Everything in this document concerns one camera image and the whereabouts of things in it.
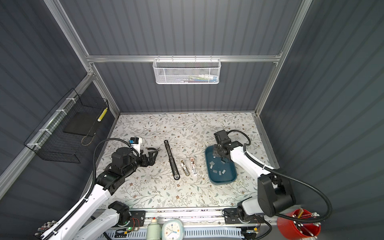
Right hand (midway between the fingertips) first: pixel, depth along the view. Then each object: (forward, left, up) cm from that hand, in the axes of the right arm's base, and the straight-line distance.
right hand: (220, 152), depth 89 cm
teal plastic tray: (-9, +1, -8) cm, 12 cm away
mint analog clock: (-38, +25, -4) cm, 46 cm away
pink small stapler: (-9, +16, -7) cm, 19 cm away
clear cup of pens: (-39, +73, +11) cm, 83 cm away
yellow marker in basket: (+10, +66, +21) cm, 70 cm away
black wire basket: (-2, +77, +23) cm, 81 cm away
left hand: (-6, +38, +11) cm, 40 cm away
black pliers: (+6, +40, -7) cm, 41 cm away
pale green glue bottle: (-39, +33, +1) cm, 51 cm away
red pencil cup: (-39, -26, +6) cm, 47 cm away
